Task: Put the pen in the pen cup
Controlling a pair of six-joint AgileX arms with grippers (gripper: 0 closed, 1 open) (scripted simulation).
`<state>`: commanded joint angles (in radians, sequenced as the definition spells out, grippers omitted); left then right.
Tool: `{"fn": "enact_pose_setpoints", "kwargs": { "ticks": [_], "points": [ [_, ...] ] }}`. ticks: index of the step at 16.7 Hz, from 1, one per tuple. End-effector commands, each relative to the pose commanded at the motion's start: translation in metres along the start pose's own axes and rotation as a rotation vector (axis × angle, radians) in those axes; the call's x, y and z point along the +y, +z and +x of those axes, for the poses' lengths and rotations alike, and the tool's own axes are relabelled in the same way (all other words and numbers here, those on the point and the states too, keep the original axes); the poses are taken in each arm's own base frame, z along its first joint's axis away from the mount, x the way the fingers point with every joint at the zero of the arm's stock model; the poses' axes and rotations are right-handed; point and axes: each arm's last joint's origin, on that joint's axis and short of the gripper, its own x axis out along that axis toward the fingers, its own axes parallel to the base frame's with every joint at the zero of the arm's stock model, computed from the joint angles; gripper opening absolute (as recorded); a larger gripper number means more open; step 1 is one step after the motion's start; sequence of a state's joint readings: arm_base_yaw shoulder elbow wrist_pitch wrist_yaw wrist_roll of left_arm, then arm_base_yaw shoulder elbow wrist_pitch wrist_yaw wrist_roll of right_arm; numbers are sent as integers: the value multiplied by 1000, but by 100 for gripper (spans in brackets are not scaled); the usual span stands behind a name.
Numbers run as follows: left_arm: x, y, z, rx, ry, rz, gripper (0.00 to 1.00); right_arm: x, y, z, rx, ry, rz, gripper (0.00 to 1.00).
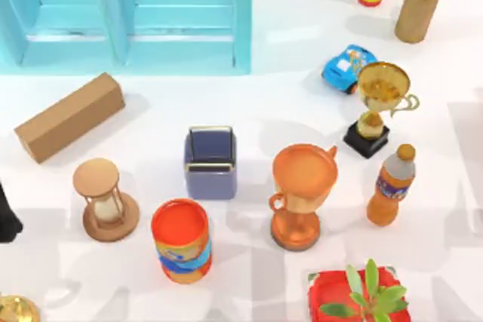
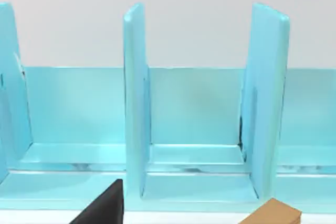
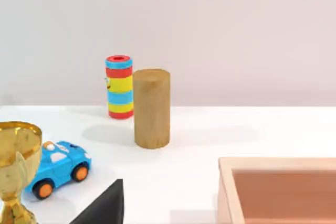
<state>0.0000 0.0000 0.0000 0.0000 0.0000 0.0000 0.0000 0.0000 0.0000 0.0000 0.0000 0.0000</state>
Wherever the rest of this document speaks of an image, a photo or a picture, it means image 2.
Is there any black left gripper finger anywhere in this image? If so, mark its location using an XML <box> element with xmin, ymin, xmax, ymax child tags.
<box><xmin>68</xmin><ymin>178</ymin><xmax>124</xmax><ymax>224</ymax></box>

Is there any light blue rack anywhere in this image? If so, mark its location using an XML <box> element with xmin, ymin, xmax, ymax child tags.
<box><xmin>0</xmin><ymin>2</ymin><xmax>336</xmax><ymax>213</ymax></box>

